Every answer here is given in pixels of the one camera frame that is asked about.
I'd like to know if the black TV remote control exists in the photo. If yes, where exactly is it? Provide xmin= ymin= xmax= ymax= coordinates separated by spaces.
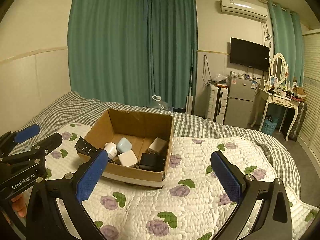
xmin=74 ymin=137 xmax=105 ymax=162

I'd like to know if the white red-capped bottle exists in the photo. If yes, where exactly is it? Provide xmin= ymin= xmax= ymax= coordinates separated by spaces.
xmin=104 ymin=142 xmax=118 ymax=160

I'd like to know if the black 65W charger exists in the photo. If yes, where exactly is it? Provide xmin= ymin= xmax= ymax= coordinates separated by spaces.
xmin=139 ymin=153 xmax=165 ymax=172

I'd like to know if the white 66W charger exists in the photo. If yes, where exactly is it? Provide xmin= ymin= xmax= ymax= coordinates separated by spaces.
xmin=148 ymin=137 xmax=167 ymax=155

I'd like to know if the person's left hand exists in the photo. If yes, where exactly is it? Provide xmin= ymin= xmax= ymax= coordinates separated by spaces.
xmin=11 ymin=193 xmax=27 ymax=218

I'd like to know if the white cube charger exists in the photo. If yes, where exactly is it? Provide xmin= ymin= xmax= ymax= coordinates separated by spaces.
xmin=118 ymin=150 xmax=138 ymax=167

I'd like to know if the checkered bed sheet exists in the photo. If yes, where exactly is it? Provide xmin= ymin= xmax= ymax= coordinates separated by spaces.
xmin=10 ymin=91 xmax=302 ymax=198

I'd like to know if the light blue earbuds case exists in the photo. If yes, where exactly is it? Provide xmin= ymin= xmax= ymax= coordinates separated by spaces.
xmin=116 ymin=137 xmax=132 ymax=154

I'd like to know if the blue plastic basket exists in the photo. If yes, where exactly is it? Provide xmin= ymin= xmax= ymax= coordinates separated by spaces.
xmin=261 ymin=115 xmax=278 ymax=135

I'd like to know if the brown cardboard box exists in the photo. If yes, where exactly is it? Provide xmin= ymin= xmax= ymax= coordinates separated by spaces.
xmin=84 ymin=109 xmax=173 ymax=189

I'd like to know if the white louvered wardrobe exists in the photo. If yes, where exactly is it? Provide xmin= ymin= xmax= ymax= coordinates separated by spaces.
xmin=300 ymin=29 xmax=320 ymax=158

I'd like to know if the silver mini fridge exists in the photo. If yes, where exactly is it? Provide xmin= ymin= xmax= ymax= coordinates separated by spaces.
xmin=224 ymin=76 xmax=257 ymax=128

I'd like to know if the white dressing table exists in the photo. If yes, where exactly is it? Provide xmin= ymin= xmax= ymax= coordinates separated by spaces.
xmin=251 ymin=88 xmax=299 ymax=141

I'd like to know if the white suitcase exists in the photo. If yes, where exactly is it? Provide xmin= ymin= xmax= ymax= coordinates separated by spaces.
xmin=206 ymin=84 xmax=228 ymax=124

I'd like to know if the white flat mop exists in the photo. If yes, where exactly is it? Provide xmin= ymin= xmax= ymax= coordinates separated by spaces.
xmin=185 ymin=49 xmax=194 ymax=114

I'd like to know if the large clear water jug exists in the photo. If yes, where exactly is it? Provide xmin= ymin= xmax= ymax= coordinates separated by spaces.
xmin=150 ymin=95 xmax=172 ymax=111

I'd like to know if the oval vanity mirror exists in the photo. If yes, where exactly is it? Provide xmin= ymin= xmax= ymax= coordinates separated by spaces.
xmin=269 ymin=53 xmax=289 ymax=86

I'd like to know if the green window curtain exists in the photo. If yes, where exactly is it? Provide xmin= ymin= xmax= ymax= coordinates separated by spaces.
xmin=67 ymin=0 xmax=197 ymax=108

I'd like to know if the green side curtain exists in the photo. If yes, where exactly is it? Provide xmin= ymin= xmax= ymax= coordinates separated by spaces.
xmin=268 ymin=1 xmax=304 ymax=87

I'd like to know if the white air conditioner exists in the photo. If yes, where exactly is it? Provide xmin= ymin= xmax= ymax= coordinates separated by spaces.
xmin=220 ymin=0 xmax=268 ymax=22

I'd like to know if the wall-mounted black television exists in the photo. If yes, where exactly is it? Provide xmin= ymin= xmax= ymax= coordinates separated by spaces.
xmin=230 ymin=37 xmax=270 ymax=72

